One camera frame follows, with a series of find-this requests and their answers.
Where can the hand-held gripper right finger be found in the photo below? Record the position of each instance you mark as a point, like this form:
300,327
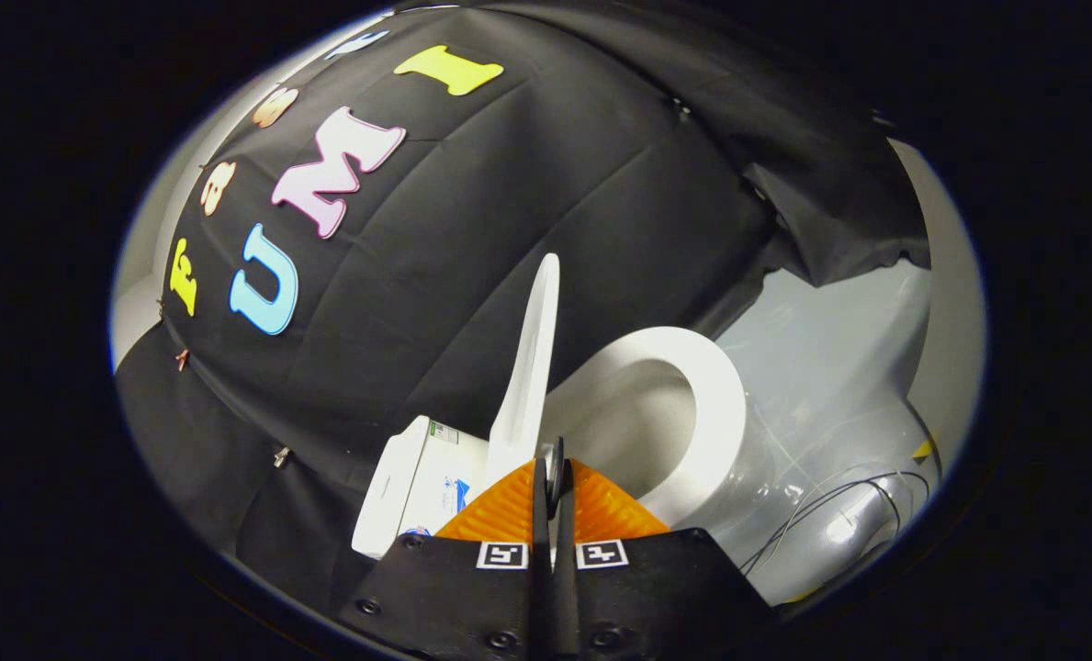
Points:
564,588

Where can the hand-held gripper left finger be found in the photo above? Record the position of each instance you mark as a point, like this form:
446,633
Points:
540,588

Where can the black round lid pull tab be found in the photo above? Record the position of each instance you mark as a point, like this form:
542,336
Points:
555,473

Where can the white toilet lid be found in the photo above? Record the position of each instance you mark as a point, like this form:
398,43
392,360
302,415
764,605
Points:
532,367

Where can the white ceramic toilet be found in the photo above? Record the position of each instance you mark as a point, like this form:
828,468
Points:
417,477

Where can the silver metal clip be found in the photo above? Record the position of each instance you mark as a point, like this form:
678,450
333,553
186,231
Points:
281,456

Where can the yellow tape piece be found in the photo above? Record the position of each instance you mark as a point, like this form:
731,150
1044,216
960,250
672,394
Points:
922,449

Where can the black backdrop cloth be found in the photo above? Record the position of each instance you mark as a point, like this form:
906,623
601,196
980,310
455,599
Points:
509,184

